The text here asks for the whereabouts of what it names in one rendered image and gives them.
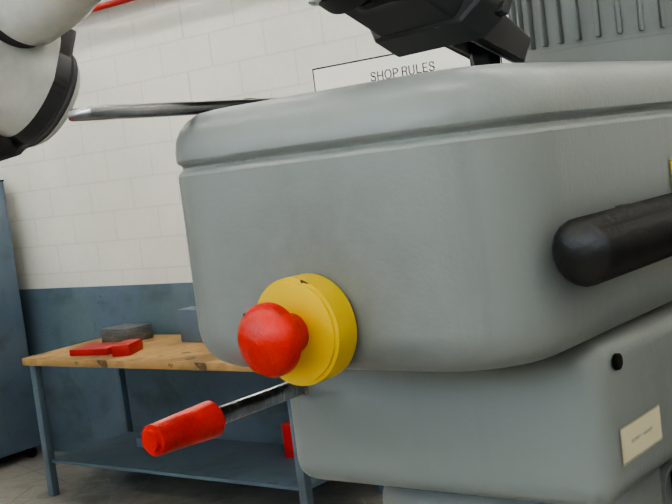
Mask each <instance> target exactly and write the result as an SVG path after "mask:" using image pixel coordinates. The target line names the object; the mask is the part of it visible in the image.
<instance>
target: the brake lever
mask: <svg viewBox="0 0 672 504"><path fill-rule="evenodd" d="M300 395H309V389H308V386H298V385H294V384H291V383H288V382H284V383H282V384H279V385H276V386H273V387H271V388H268V389H265V390H262V391H259V392H257V393H254V394H251V395H248V396H245V397H243V398H240V399H237V400H234V401H232V402H229V403H226V404H223V405H220V406H218V405H217V404H216V403H214V402H212V401H204V402H202V403H199V404H197V405H194V406H192V407H190V408H187V409H185V410H183V411H180V412H178V413H175V414H173V415H171V416H168V417H166V418H163V419H161V420H159V421H156V422H154V423H152V424H149V425H147V426H145V428H144V429H143V431H142V444H143V447H144V448H145V450H146V451H147V452H148V453H149V454H150V455H152V456H155V457H156V456H160V455H163V454H167V453H170V452H173V451H176V450H179V449H182V448H185V447H188V446H191V445H195V444H198V443H201V442H204V441H207V440H210V439H213V438H216V437H219V436H220V435H221V434H222V433H223V431H224V428H225V424H227V423H229V422H232V421H235V420H237V419H240V418H243V417H245V416H248V415H251V414H253V413H256V412H258V411H261V410H264V409H266V408H269V407H272V406H274V405H277V404H279V403H282V402H285V401H287V400H290V399H293V398H295V397H298V396H300Z"/></svg>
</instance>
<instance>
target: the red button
mask: <svg viewBox="0 0 672 504"><path fill-rule="evenodd" d="M237 339H238V346H239V350H240V353H241V355H242V357H243V359H244V361H245V362H246V364H247V365H248V366H249V367H250V368H251V369H252V370H253V371H255V372H256V373H258V374H261V375H263V376H266V377H270V378H276V377H280V376H283V375H286V374H288V373H289V372H291V371H292V370H293V369H294V368H295V367H296V365H297V363H298V361H299V359H300V355H301V351H303V350H304V349H305V347H306V346H307V344H308V340H309V332H308V328H307V325H306V323H305V322H304V320H303V319H302V318H301V317H300V316H299V315H297V314H294V313H289V312H288V311H287V310H286V309H285V308H284V307H282V306H280V305H278V304H276V303H272V302H265V303H261V304H257V305H255V306H253V307H251V308H250V309H249V310H248V311H247V312H246V313H245V315H244V316H243V318H242V319H241V321H240V324H239V327H238V333H237Z"/></svg>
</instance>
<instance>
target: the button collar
mask: <svg viewBox="0 0 672 504"><path fill-rule="evenodd" d="M265 302H272V303H276V304H278V305H280V306H282V307H284V308H285V309H286V310H287V311H288V312H289V313H294V314H297V315H299V316H300V317H301V318H302V319H303V320H304V322H305V323H306V325H307V328H308V332H309V340H308V344H307V346H306V347H305V349H304V350H303V351H301V355H300V359H299V361H298V363H297V365H296V367H295V368H294V369H293V370H292V371H291V372H289V373H288V374H286V375H283V376H280V378H281V379H283V380H285V381H286V382H288V383H291V384H294V385H298V386H309V385H313V384H316V383H319V382H321V381H324V380H327V379H329V378H332V377H334V376H336V375H338V374H340V373H341V372H342V371H343V370H344V369H345V368H346V367H347V366H348V365H349V363H350V361H351V359H352V357H353V355H354V352H355V348H356V343H357V326H356V320H355V316H354V313H353V310H352V307H351V305H350V303H349V301H348V299H347V298H346V296H345V295H344V293H343V292H342V291H341V290H340V289H339V287H337V286H336V285H335V284H334V283H333V282H332V281H330V280H329V279H327V278H325V277H323V276H320V275H317V274H313V273H305V274H300V275H295V276H291V277H287V278H283V279H280V280H277V281H275V282H273V283H272V284H271V285H269V286H268V287H267V288H266V289H265V291H264V292H263V293H262V295H261V297H260V299H259V301H258V304H261V303H265Z"/></svg>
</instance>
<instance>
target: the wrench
mask: <svg viewBox="0 0 672 504"><path fill-rule="evenodd" d="M270 99H276V98H264V99H256V98H244V99H238V100H216V101H192V102H167V103H143V104H119V105H95V106H86V107H80V108H75V109H70V110H69V111H68V113H67V114H68V119H69V121H72V122H76V121H94V120H113V119H131V118H149V117H167V116H185V115H198V114H200V113H204V112H207V111H211V110H215V109H219V108H225V107H230V106H236V105H242V104H247V103H253V102H259V101H264V100H270Z"/></svg>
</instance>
